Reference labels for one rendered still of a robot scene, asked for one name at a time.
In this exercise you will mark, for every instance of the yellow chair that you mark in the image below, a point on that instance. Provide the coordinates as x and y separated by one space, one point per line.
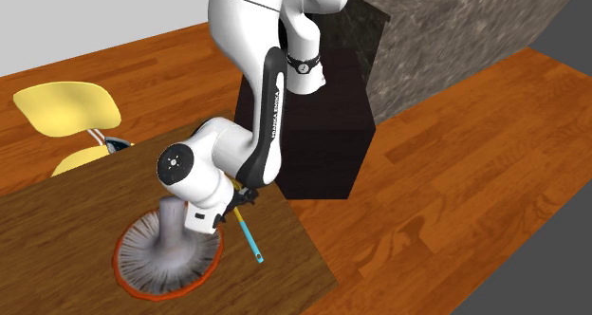
64 108

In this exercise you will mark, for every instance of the dark robot stand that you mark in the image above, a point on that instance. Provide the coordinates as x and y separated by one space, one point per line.
323 157

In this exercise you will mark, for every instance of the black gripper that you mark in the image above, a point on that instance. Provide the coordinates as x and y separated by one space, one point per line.
244 197

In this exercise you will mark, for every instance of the brown wooden table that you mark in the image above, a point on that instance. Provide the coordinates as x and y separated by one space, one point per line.
60 231

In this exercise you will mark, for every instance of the grey stone counter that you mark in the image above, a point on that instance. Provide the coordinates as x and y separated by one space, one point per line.
453 41

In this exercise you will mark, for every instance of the large grey orange-rimmed mushroom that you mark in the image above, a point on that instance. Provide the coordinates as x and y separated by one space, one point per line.
152 263

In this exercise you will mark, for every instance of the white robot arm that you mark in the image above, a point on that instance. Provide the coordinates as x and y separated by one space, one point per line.
240 36

